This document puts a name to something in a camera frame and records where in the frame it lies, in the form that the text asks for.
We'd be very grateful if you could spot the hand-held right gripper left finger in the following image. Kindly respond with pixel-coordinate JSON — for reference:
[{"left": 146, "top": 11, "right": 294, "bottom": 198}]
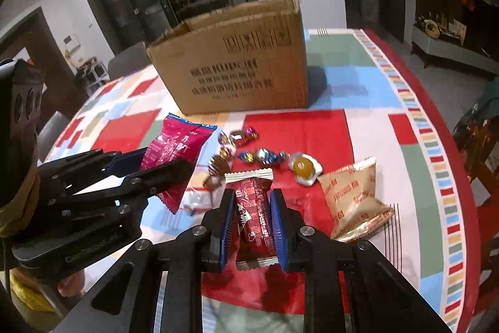
[{"left": 55, "top": 188, "right": 239, "bottom": 333}]

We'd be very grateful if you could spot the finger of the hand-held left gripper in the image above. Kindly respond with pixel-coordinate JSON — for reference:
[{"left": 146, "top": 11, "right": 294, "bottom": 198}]
[
  {"left": 47, "top": 159, "right": 195, "bottom": 217},
  {"left": 39, "top": 146, "right": 151, "bottom": 197}
]

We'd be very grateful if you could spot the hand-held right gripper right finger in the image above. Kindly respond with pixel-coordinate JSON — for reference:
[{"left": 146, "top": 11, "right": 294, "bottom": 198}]
[{"left": 269, "top": 188, "right": 453, "bottom": 333}]

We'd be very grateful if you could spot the magenta snack packet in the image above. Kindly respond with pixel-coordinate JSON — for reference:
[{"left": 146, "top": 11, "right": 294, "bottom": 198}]
[{"left": 139, "top": 113, "right": 218, "bottom": 213}]

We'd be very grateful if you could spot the dark red snack packet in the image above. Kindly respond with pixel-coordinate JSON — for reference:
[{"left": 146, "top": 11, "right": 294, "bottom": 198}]
[{"left": 224, "top": 168, "right": 279, "bottom": 271}]

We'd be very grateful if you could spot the clear white sweet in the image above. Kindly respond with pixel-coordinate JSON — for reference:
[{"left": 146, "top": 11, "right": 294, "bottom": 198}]
[{"left": 181, "top": 189, "right": 223, "bottom": 214}]

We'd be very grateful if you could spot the brown gold chocolate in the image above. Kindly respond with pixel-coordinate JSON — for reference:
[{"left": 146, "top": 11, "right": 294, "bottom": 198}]
[{"left": 203, "top": 154, "right": 227, "bottom": 190}]

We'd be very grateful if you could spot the yellow jelly cup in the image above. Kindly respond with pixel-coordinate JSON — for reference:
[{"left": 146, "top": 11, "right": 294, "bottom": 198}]
[{"left": 288, "top": 152, "right": 324, "bottom": 186}]

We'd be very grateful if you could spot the cluster of foil candies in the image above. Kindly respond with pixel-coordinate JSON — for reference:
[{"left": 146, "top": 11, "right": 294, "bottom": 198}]
[{"left": 216, "top": 126, "right": 289, "bottom": 166}]

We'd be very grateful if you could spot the beige snack packet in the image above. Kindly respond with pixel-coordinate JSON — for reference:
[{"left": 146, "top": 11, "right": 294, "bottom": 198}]
[{"left": 317, "top": 157, "right": 395, "bottom": 243}]

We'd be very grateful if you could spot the brown cardboard box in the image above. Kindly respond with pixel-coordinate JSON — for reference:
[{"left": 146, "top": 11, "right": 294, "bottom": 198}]
[{"left": 146, "top": 0, "right": 310, "bottom": 116}]

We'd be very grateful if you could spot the person's left hand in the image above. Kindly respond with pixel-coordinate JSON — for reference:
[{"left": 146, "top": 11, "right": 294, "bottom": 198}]
[{"left": 56, "top": 271, "right": 85, "bottom": 298}]

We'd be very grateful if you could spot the grey dining chair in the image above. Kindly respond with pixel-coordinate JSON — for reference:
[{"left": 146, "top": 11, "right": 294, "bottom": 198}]
[
  {"left": 107, "top": 42, "right": 157, "bottom": 81},
  {"left": 37, "top": 110, "right": 73, "bottom": 162}
]

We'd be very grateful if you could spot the small storage rack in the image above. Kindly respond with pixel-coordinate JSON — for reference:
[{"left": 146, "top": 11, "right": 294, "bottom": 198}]
[{"left": 74, "top": 58, "right": 108, "bottom": 95}]

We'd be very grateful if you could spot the colourful checked tablecloth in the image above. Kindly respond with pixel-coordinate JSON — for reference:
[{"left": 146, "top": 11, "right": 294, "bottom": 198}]
[{"left": 47, "top": 28, "right": 482, "bottom": 333}]

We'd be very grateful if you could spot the brown wooden door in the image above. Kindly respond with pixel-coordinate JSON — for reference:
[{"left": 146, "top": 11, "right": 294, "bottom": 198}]
[{"left": 0, "top": 7, "right": 76, "bottom": 115}]

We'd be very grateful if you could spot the wooden chair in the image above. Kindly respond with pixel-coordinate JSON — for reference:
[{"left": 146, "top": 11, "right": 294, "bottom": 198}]
[{"left": 452, "top": 77, "right": 499, "bottom": 209}]

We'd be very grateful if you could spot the white low sideboard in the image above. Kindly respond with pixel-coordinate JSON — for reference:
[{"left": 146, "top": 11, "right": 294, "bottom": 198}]
[{"left": 411, "top": 25, "right": 499, "bottom": 76}]

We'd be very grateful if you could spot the white wall intercom panel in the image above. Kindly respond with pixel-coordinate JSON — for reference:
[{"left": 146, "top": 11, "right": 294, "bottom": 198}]
[{"left": 62, "top": 37, "right": 80, "bottom": 56}]

